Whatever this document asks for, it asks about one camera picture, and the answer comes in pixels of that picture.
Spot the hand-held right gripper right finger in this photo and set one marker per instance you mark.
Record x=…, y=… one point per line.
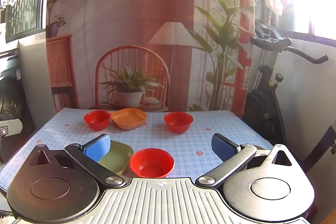
x=223, y=148

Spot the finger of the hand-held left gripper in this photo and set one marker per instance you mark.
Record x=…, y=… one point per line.
x=11, y=127

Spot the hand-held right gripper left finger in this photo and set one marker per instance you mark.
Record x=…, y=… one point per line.
x=96, y=149

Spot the green square plate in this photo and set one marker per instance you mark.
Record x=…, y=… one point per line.
x=118, y=158

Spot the red bowl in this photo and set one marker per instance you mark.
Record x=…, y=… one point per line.
x=97, y=120
x=178, y=123
x=152, y=163

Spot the orange bowl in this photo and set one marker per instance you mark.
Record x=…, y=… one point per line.
x=128, y=117

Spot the washing machine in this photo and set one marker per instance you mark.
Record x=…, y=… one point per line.
x=10, y=98

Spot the blue checked tablecloth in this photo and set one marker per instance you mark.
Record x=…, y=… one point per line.
x=157, y=140

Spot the black exercise bike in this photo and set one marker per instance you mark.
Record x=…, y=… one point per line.
x=265, y=98

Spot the white round object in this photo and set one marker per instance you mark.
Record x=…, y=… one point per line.
x=274, y=5

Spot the printed room backdrop cloth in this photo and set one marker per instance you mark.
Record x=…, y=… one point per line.
x=147, y=3

